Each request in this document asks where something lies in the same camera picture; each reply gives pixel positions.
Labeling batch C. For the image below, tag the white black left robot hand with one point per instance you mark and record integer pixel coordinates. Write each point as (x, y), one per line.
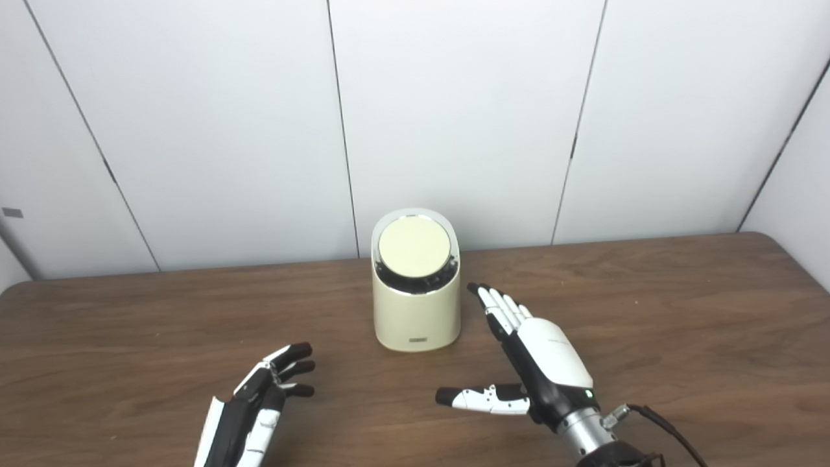
(233, 428)

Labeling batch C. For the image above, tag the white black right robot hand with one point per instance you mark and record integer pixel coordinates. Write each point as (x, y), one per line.
(551, 357)

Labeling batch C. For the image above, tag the cream-colored lidded bin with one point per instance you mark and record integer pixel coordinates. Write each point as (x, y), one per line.
(415, 318)

